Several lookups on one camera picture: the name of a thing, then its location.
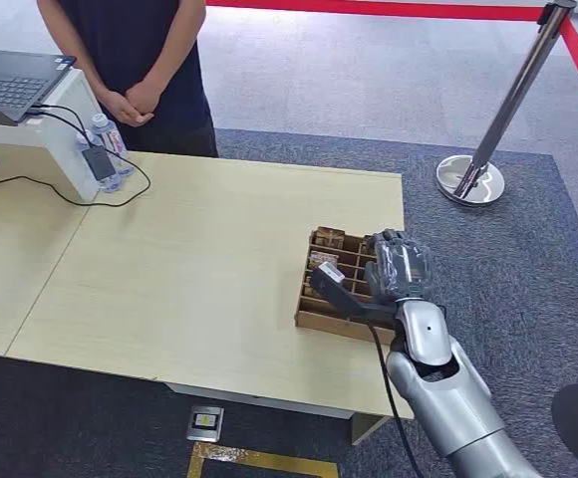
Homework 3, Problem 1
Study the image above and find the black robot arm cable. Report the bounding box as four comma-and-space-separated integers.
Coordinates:
366, 323, 425, 478

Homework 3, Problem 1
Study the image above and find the white table frame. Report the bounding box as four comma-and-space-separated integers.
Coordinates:
165, 380, 392, 446

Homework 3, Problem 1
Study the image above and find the clear plastic water bottle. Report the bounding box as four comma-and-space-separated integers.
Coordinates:
76, 130, 122, 194
91, 113, 135, 178

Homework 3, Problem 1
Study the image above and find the person's right hand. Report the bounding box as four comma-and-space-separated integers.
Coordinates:
97, 89, 154, 127

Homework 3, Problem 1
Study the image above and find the brown card stack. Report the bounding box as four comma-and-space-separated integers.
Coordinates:
314, 227, 345, 251

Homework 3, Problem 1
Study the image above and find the black power adapter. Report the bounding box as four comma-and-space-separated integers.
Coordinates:
82, 145, 116, 182

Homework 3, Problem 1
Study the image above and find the short black laptop cable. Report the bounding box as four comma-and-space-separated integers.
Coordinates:
29, 111, 94, 151

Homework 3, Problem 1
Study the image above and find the metal floor socket box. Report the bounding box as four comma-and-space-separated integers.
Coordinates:
186, 404, 224, 443

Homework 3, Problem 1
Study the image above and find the wooden compartment tray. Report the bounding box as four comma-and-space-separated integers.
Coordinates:
294, 226, 405, 346

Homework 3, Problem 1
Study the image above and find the long red barrier belt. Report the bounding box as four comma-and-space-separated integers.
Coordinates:
205, 0, 545, 23

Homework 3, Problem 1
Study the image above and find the person's hand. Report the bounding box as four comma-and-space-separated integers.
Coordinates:
125, 79, 163, 117
97, 89, 154, 127

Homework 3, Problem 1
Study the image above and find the yellow floor tape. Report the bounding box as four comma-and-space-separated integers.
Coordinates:
187, 441, 340, 478

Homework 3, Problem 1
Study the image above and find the chrome stanchion base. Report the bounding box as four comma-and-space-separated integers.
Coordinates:
436, 154, 505, 208

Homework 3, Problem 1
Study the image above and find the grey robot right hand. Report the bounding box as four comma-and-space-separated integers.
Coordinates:
363, 228, 434, 306

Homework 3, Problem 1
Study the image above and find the person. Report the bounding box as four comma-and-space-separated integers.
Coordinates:
36, 0, 219, 159

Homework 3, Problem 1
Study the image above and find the chrome stanchion post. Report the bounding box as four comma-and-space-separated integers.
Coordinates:
453, 0, 578, 200

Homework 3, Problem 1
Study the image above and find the long black power cable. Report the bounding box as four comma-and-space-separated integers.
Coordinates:
0, 104, 152, 209

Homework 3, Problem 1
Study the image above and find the person's left hand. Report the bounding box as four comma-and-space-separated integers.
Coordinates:
125, 79, 163, 117

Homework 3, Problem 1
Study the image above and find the white laptop stand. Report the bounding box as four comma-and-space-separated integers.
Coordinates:
0, 68, 104, 204

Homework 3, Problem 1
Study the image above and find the pale printed card stack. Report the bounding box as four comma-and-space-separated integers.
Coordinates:
307, 250, 340, 271

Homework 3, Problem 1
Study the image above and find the dark grey laptop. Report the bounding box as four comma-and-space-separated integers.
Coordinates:
0, 47, 77, 125

